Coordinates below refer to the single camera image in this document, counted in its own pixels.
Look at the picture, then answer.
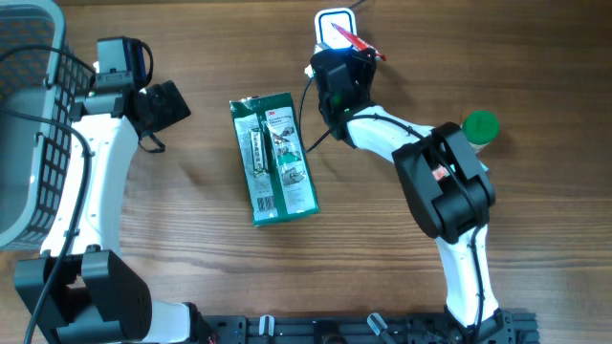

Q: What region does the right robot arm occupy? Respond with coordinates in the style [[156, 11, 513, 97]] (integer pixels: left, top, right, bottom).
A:
[[310, 48, 499, 342]]

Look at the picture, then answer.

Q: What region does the teal wet wipes pack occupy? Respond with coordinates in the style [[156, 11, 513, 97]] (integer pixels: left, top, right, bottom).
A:
[[477, 158, 490, 172]]

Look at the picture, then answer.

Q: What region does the green lidded small jar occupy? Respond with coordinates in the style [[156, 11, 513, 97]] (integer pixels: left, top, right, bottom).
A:
[[461, 110, 500, 153]]

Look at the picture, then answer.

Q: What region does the green glove package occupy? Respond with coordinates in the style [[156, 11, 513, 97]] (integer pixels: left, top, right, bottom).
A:
[[229, 93, 319, 226]]

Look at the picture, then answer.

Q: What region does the grey plastic mesh basket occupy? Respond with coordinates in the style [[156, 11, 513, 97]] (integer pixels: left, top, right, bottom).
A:
[[1, 0, 93, 250]]

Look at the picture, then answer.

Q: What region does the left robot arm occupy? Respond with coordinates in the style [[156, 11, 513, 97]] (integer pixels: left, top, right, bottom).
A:
[[14, 36, 218, 343]]

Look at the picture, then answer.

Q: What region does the black left camera cable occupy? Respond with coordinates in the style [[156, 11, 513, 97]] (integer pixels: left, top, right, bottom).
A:
[[0, 43, 97, 344]]

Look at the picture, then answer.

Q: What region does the green white candy bar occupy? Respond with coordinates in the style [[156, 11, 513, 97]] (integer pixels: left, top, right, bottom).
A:
[[250, 129, 269, 177]]

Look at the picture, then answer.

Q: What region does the orange tissue pack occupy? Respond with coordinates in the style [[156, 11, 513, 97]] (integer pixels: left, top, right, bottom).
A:
[[432, 165, 449, 181]]

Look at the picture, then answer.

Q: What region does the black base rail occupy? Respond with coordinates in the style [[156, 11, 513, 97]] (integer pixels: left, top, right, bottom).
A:
[[195, 311, 540, 344]]

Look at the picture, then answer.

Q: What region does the white barcode scanner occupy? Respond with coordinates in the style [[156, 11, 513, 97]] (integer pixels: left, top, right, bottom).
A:
[[314, 8, 357, 54]]

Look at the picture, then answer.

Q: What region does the red Nescafe coffee stick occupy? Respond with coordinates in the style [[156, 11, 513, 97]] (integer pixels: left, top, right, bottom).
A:
[[332, 23, 386, 61]]

